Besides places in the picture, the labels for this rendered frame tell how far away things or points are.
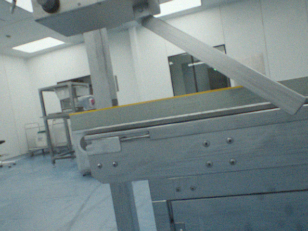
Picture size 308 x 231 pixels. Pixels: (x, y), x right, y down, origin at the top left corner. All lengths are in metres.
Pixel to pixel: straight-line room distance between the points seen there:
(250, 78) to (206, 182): 0.23
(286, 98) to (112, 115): 0.28
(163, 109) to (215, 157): 0.13
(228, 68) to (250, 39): 5.37
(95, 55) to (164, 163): 0.47
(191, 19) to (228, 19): 0.84
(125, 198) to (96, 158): 0.36
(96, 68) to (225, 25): 5.11
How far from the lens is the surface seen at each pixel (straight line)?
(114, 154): 0.43
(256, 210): 0.51
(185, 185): 0.46
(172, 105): 0.39
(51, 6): 0.45
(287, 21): 5.91
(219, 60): 0.33
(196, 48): 0.35
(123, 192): 0.77
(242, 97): 0.40
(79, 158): 3.34
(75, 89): 4.23
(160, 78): 5.66
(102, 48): 0.75
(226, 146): 0.40
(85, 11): 0.44
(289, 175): 0.49
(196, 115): 0.41
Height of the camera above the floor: 0.82
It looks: 3 degrees down
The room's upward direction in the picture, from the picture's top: 9 degrees counter-clockwise
